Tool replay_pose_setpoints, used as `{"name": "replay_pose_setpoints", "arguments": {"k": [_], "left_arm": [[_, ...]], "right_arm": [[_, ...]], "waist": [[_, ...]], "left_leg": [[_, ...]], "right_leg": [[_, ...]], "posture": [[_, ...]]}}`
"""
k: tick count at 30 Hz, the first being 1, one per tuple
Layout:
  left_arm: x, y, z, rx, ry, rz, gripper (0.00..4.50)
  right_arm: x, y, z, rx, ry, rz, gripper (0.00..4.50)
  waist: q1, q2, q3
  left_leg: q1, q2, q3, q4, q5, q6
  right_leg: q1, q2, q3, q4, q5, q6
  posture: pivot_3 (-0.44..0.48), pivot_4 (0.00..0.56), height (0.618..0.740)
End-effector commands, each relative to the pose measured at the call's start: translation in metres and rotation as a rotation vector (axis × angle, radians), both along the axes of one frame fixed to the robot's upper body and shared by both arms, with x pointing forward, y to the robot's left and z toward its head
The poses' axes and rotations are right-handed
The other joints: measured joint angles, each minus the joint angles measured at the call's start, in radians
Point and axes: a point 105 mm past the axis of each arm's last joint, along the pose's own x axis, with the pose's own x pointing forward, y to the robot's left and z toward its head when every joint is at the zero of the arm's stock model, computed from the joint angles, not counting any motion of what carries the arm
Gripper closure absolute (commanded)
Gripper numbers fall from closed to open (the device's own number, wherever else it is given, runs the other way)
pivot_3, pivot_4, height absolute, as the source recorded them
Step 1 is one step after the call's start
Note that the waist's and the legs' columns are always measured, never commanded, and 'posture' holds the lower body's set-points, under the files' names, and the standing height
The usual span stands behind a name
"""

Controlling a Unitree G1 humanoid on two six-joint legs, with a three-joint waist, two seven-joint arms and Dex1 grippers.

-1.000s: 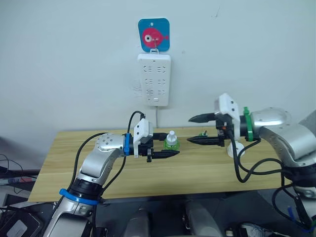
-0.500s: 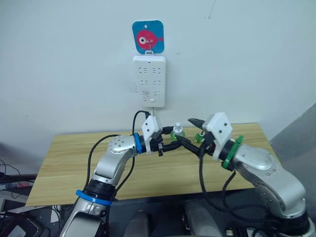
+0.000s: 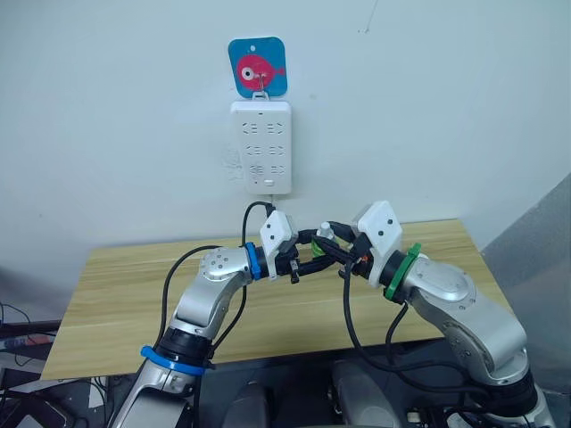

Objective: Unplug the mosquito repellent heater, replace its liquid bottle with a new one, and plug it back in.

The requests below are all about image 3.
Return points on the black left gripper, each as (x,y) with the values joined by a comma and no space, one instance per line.
(292,260)

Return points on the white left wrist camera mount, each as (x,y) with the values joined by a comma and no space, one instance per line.
(277,232)

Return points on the dark rounded shape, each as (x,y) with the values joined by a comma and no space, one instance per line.
(361,397)

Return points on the white wall power strip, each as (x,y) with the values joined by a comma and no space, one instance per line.
(263,147)

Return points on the clear tape patch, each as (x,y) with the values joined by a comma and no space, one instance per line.
(232,162)

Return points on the dark device with red label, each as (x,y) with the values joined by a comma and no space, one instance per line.
(22,341)

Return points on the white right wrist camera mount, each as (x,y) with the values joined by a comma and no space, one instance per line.
(383,227)

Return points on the white-capped green repellent bottle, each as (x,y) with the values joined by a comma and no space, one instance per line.
(325,231)

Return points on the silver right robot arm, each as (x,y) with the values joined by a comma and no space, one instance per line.
(446,281)

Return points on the blue fish wall hook plate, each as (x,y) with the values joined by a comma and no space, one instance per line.
(241,53)

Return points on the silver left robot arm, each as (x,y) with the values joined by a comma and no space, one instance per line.
(209,285)

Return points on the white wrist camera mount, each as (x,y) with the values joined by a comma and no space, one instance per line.
(383,227)
(277,232)

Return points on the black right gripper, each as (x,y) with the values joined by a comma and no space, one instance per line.
(362,254)

